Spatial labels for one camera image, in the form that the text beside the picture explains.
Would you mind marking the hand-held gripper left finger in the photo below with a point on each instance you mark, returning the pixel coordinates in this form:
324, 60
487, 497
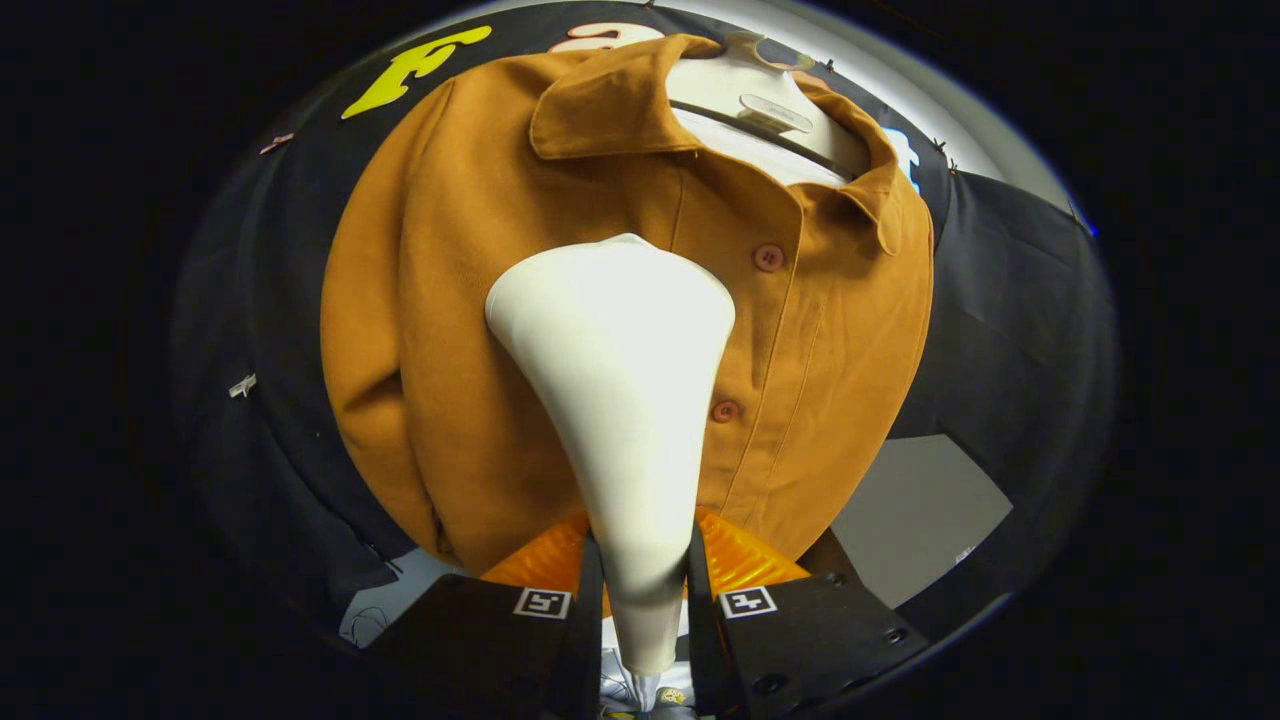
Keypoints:
490, 640

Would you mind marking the orange button-up shirt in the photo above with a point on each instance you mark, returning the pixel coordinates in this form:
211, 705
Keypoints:
450, 300

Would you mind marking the white mannequin torso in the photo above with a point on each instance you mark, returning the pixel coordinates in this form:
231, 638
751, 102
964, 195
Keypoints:
730, 130

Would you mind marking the black backdrop cloth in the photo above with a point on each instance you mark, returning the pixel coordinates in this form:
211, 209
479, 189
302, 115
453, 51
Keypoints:
1000, 330

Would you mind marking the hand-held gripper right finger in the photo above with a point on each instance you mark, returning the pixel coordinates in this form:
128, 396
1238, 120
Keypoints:
800, 640

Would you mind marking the white garment steamer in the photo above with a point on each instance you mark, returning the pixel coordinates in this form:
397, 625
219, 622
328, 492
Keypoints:
610, 350

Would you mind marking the grey side table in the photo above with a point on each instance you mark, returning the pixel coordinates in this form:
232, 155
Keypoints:
920, 510

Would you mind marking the small white clip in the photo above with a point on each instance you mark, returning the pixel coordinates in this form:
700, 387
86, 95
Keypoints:
242, 385

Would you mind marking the small pink clip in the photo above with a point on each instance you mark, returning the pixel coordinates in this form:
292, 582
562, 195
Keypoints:
277, 142

